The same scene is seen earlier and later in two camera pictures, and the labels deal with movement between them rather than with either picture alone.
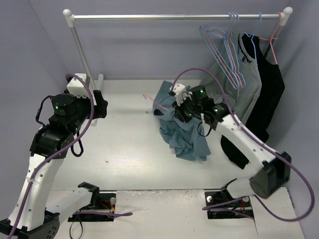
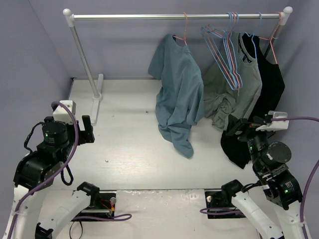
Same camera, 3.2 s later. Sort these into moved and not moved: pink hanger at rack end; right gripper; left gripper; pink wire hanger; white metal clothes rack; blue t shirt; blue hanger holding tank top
Moved: right gripper; blue t shirt; left gripper; pink wire hanger
Not moved: pink hanger at rack end; white metal clothes rack; blue hanger holding tank top
